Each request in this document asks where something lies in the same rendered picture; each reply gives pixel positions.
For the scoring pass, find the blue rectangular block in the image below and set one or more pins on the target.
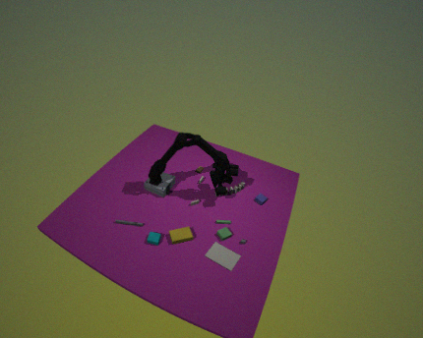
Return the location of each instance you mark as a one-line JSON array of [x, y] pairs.
[[261, 199]]

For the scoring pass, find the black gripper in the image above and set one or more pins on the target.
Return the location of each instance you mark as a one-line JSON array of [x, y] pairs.
[[217, 180]]

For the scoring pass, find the teal rectangular block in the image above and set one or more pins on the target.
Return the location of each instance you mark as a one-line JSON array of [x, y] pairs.
[[153, 238]]

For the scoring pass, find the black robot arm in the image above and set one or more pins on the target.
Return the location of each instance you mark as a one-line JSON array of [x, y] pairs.
[[221, 162]]

